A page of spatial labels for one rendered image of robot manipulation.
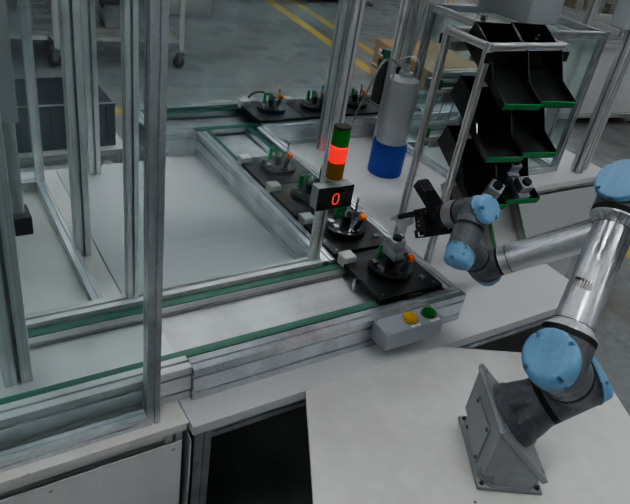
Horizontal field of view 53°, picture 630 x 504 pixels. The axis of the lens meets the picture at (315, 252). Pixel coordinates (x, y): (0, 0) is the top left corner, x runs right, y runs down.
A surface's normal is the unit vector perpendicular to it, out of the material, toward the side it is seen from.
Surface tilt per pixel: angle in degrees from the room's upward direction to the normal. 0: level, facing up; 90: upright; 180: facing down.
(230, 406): 0
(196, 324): 0
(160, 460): 90
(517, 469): 90
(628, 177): 42
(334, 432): 0
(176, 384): 90
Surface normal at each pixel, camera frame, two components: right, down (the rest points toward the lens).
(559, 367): -0.62, -0.33
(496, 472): 0.00, 0.53
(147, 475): 0.51, 0.52
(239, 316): 0.15, -0.84
